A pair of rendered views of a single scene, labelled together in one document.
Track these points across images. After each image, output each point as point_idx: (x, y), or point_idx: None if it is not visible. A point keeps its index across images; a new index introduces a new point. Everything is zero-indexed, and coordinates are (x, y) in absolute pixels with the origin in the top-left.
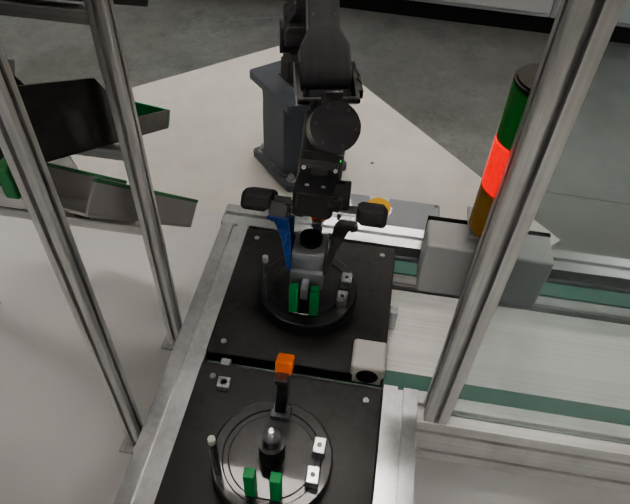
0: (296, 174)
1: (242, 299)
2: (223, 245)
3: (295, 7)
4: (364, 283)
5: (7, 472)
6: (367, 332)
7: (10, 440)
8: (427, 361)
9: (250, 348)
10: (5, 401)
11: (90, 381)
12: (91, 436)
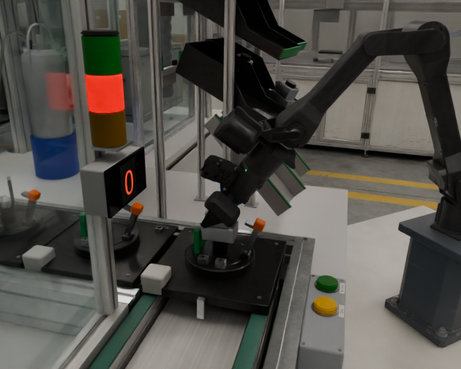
0: (399, 300)
1: None
2: (272, 236)
3: (433, 146)
4: (228, 285)
5: None
6: (181, 281)
7: (175, 217)
8: (165, 338)
9: (181, 239)
10: (197, 214)
11: None
12: None
